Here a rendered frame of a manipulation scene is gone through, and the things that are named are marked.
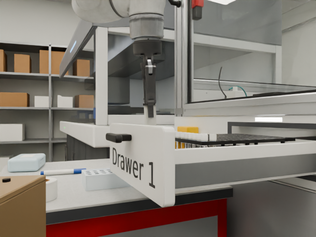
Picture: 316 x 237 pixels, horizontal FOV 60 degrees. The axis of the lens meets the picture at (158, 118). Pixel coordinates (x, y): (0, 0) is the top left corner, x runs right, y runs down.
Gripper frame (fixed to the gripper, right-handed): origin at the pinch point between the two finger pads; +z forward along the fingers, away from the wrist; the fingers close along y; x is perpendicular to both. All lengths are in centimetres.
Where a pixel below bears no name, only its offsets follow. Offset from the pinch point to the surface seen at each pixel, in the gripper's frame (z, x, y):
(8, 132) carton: 60, 168, 315
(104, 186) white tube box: 16.2, 12.8, -7.1
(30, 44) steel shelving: -59, 134, 335
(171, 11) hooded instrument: -44, -19, 74
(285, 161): 4.7, -21.1, -30.3
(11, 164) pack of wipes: 16, 45, 18
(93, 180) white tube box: 14.1, 15.4, -7.6
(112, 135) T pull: -1.1, 8.9, -27.3
